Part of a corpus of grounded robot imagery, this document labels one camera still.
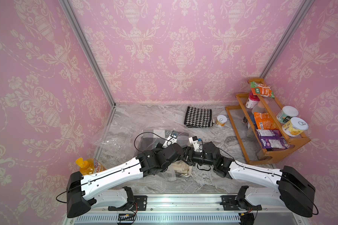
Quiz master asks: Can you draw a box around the cream fuzzy scarf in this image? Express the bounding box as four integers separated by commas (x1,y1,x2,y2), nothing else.
169,161,192,177

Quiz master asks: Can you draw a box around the pink lid white jar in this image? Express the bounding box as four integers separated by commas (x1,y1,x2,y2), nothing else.
245,92,260,109

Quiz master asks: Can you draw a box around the wooden two-tier rack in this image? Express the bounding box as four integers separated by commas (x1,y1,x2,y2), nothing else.
226,78,310,165

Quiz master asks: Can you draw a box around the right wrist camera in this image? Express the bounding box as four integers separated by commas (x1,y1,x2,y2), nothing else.
189,136,203,152

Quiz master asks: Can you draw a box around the black white houndstooth scarf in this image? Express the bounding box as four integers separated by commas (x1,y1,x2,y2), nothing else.
184,106,213,128

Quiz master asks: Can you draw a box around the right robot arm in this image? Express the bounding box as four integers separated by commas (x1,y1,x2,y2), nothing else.
181,142,317,217

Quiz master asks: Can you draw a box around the yellow white can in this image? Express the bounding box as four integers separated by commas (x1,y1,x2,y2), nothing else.
282,117,309,137

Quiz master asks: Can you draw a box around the grey black checked scarf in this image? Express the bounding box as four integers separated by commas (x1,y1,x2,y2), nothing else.
135,129,187,154

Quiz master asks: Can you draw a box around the yellow orange bottle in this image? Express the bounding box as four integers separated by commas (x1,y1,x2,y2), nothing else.
76,158,106,175

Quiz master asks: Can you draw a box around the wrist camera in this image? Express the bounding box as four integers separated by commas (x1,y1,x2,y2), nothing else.
189,136,203,152
162,130,179,148

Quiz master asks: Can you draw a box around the green orange snack packet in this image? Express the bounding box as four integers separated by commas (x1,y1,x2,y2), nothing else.
250,81,275,98

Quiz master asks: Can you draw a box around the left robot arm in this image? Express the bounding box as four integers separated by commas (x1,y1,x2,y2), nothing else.
65,143,184,218

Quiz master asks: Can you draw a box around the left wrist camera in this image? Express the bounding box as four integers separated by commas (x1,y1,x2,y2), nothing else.
162,130,179,148

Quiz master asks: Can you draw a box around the clear plastic vacuum bag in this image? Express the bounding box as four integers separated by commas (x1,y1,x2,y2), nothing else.
91,127,214,191

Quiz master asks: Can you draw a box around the green white can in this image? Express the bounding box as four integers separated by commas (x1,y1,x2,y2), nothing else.
277,106,299,124

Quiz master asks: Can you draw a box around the clear plastic bottle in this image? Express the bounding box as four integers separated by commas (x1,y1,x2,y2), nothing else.
251,101,267,114

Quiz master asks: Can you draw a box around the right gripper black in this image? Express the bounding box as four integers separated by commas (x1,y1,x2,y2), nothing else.
179,147,217,169

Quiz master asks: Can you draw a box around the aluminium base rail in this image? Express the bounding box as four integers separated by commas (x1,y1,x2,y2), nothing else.
63,194,310,225

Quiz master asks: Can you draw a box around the purple snack packet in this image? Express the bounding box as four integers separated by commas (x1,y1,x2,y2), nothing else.
256,129,291,150

